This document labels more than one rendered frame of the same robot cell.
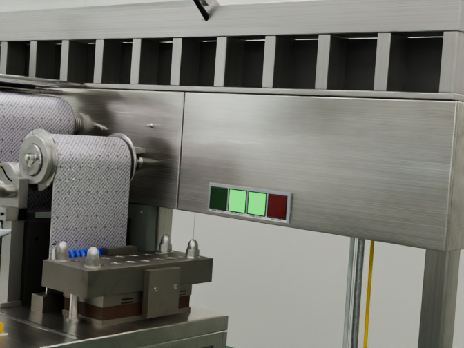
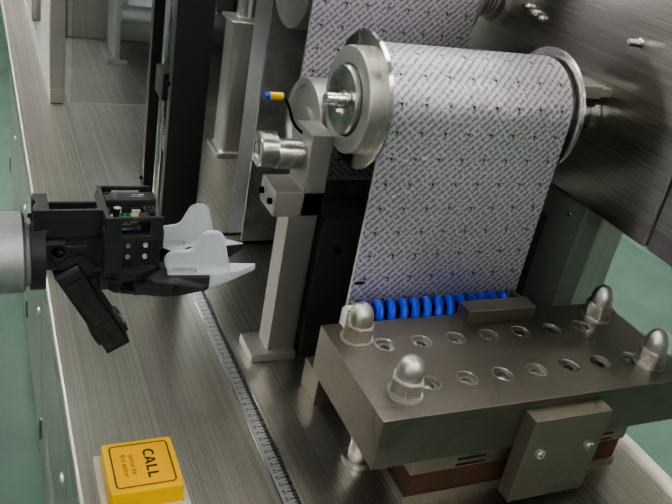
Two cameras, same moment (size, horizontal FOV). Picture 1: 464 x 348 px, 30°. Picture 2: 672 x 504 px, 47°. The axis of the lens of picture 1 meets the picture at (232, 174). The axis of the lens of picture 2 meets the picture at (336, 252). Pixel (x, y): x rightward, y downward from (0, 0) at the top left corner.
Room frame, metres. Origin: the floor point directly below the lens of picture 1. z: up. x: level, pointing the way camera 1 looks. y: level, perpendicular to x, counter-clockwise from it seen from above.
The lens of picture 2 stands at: (1.29, 0.15, 1.48)
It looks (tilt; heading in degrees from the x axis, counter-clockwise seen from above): 27 degrees down; 22
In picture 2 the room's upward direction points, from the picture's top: 11 degrees clockwise
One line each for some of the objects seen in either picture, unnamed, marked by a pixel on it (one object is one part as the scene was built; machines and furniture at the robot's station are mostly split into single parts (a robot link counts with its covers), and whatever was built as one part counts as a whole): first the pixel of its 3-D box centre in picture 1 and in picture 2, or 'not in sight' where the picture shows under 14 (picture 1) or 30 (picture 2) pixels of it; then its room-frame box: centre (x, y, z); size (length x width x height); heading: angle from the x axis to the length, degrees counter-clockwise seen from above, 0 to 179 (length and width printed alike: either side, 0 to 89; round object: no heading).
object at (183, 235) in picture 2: not in sight; (199, 230); (1.90, 0.55, 1.11); 0.09 x 0.03 x 0.06; 148
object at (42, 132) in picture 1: (38, 159); (359, 100); (2.05, 0.46, 1.25); 0.15 x 0.01 x 0.15; 49
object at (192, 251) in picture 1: (192, 248); (655, 346); (2.14, 0.08, 1.05); 0.04 x 0.04 x 0.04
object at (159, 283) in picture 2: not in sight; (162, 276); (1.83, 0.54, 1.09); 0.09 x 0.05 x 0.02; 130
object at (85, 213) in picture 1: (90, 217); (451, 233); (2.10, 0.34, 1.12); 0.23 x 0.01 x 0.18; 139
